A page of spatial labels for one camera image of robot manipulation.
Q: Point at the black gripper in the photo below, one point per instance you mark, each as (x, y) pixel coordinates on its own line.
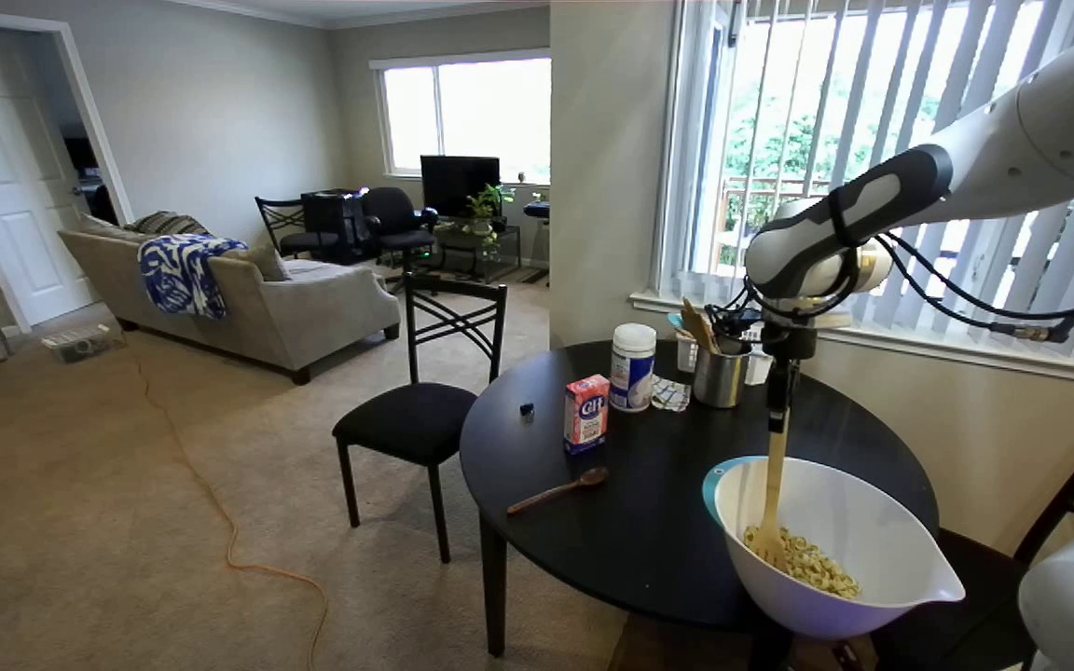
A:
(789, 338)

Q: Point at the light wooden spoon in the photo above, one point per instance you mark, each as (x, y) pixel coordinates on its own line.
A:
(774, 487)

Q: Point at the white mixing bowl teal rim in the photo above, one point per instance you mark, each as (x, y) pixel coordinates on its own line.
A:
(887, 544)

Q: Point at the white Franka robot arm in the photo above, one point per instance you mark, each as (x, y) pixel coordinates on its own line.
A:
(1034, 137)

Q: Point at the dark wooden spoon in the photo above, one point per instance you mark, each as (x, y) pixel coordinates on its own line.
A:
(556, 494)

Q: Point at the steel utensil holder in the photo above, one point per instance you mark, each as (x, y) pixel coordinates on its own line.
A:
(720, 376)

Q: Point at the wooden utensil in holder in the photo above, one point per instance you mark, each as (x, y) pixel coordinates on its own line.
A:
(698, 324)

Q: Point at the crumpled white wipe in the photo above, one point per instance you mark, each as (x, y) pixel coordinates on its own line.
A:
(669, 396)

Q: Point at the white wipes canister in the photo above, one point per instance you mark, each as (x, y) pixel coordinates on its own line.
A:
(633, 371)

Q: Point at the yellow macaroni pasta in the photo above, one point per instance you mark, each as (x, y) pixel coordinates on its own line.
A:
(810, 564)

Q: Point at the black round table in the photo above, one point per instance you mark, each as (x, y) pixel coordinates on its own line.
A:
(614, 560)

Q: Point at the white vertical blinds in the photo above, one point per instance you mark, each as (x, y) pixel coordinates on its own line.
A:
(810, 88)

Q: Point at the black dining chair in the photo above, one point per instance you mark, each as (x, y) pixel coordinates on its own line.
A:
(990, 609)

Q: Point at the glass side table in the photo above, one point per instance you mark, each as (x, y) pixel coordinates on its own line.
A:
(474, 255)

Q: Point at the green potted plant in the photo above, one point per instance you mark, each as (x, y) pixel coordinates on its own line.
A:
(487, 209)

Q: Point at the black metal cushioned chair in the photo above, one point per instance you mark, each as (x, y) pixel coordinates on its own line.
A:
(408, 422)

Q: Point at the black television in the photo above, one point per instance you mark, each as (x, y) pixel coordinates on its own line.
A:
(462, 185)

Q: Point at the bright room window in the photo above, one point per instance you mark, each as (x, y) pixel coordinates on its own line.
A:
(468, 118)

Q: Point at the dark armchair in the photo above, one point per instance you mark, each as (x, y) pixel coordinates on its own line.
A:
(364, 225)

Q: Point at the beige sofa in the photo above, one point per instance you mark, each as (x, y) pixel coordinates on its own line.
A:
(299, 312)

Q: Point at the black folding chair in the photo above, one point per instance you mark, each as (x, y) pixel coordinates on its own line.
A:
(280, 231)

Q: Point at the blue white patterned blanket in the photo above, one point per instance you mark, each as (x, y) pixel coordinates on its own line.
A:
(185, 275)

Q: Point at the low white box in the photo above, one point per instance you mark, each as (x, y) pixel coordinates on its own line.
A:
(78, 342)

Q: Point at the open white door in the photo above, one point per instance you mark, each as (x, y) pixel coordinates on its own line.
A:
(1, 188)

